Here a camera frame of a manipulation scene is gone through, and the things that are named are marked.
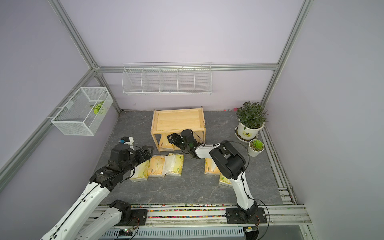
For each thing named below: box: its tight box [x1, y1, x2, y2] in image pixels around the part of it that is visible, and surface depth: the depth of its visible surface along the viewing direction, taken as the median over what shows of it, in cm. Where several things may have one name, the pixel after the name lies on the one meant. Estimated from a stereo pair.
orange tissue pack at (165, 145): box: [159, 133, 182, 152], surface depth 96 cm
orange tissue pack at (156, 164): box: [148, 155, 165, 176], surface depth 88 cm
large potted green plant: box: [234, 100, 270, 143], surface depth 95 cm
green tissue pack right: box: [219, 173, 233, 185], surface depth 83 cm
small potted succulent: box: [248, 139, 265, 157], surface depth 91 cm
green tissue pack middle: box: [162, 153, 184, 176], surface depth 90 cm
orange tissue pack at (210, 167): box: [204, 158, 221, 175], surface depth 89 cm
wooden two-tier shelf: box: [150, 107, 206, 153], surface depth 91 cm
